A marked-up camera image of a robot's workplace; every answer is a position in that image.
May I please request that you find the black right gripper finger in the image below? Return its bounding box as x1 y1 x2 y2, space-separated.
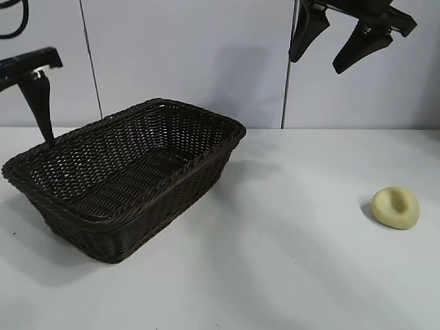
288 5 331 63
332 23 394 75

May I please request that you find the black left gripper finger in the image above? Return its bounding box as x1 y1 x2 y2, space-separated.
20 70 56 145

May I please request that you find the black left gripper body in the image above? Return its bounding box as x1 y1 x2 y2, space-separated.
0 47 64 92

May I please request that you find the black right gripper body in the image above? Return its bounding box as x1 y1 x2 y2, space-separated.
302 0 418 38

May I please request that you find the dark brown wicker basket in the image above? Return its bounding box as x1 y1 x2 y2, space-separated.
1 98 248 265

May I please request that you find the pale yellow egg yolk pastry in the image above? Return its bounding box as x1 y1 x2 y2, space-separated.
371 186 421 230

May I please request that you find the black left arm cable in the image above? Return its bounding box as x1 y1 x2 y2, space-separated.
0 0 31 39

